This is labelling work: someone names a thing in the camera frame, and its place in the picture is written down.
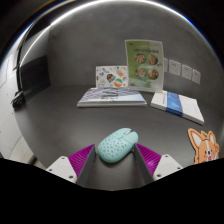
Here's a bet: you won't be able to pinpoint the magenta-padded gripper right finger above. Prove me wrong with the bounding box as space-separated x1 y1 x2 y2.
133 142 184 186

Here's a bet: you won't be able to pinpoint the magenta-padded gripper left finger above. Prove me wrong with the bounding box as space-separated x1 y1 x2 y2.
45 143 98 188

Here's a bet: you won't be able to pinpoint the mint green perforated computer mouse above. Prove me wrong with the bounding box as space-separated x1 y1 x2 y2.
96 127 140 164

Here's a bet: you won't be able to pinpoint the white book with blue band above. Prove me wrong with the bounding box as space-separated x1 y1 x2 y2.
149 89 205 126

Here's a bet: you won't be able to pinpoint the grey flat book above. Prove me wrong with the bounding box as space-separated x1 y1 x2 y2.
76 87 148 108

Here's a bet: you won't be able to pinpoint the black flat monitor panel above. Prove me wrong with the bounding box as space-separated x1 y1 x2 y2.
19 54 52 103

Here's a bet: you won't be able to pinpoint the green standing food poster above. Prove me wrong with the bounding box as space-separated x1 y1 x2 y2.
124 39 165 93

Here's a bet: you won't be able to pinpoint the white card with colourful stickers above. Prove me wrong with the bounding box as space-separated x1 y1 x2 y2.
95 65 129 89

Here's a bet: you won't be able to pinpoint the white wall socket plates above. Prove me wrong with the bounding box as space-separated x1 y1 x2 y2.
163 57 202 85

